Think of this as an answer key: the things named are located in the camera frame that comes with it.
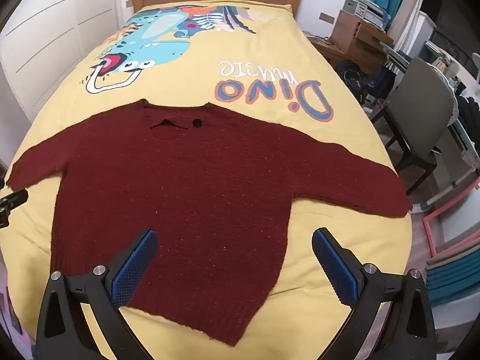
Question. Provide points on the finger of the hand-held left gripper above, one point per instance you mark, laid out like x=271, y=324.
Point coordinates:
x=15, y=198

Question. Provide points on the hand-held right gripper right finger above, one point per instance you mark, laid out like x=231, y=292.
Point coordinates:
x=337, y=266

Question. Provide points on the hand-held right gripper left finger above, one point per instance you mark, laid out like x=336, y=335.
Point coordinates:
x=135, y=266

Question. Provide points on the dark red knitted sweater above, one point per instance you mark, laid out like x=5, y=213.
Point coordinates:
x=187, y=195

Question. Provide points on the stack of teal folded cloth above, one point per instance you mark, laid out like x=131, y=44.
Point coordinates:
x=453, y=277

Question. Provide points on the white wardrobe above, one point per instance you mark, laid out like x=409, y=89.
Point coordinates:
x=56, y=26

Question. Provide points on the black backpack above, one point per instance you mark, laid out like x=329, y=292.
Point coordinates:
x=350, y=80

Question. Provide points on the dark blue bag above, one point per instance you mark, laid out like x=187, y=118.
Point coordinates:
x=382, y=82

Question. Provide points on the grey chair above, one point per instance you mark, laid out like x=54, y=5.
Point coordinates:
x=423, y=93

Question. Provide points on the wooden nightstand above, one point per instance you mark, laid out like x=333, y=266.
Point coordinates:
x=330, y=50

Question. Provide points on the yellow printed bed cover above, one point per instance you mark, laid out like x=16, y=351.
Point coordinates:
x=285, y=56

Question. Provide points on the wooden drawer cabinet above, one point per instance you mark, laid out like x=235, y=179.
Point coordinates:
x=352, y=33

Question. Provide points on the white printer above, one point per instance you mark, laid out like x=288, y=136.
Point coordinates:
x=360, y=7

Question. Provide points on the pink frame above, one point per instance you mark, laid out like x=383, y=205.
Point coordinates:
x=431, y=232

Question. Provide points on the beige wall socket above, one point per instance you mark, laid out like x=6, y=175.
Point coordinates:
x=325, y=17

